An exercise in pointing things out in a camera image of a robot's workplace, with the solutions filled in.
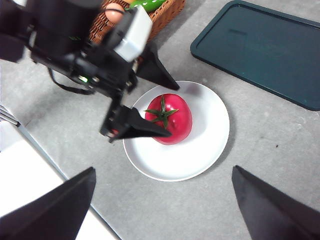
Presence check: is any red tomato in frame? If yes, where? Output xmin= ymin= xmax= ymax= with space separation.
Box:
xmin=144 ymin=93 xmax=194 ymax=146

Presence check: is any green pepper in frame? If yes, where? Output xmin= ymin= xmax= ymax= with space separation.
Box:
xmin=124 ymin=0 xmax=166 ymax=13

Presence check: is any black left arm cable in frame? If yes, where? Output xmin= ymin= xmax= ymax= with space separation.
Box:
xmin=47 ymin=67 xmax=96 ymax=96

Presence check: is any pinkish brown egg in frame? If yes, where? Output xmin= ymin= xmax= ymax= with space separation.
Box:
xmin=104 ymin=2 xmax=126 ymax=24

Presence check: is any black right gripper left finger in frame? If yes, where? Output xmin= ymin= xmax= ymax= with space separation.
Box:
xmin=0 ymin=166 xmax=97 ymax=240

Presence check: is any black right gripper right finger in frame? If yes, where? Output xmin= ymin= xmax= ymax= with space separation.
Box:
xmin=231 ymin=164 xmax=320 ymax=240

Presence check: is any brown wicker basket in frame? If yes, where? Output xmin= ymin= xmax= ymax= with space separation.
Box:
xmin=88 ymin=0 xmax=186 ymax=45

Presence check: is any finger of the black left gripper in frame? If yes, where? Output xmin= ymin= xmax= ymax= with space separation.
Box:
xmin=136 ymin=41 xmax=181 ymax=91
xmin=109 ymin=105 xmax=173 ymax=144

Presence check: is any pale grey left camera box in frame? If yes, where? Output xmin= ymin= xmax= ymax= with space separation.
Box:
xmin=101 ymin=6 xmax=154 ymax=63

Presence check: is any white round plate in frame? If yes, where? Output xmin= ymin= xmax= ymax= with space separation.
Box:
xmin=122 ymin=80 xmax=231 ymax=183

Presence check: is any white base panel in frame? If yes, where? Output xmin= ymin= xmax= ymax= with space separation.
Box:
xmin=0 ymin=120 xmax=120 ymax=240

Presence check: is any dark rectangular tray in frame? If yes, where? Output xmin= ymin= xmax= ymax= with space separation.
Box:
xmin=189 ymin=0 xmax=320 ymax=112

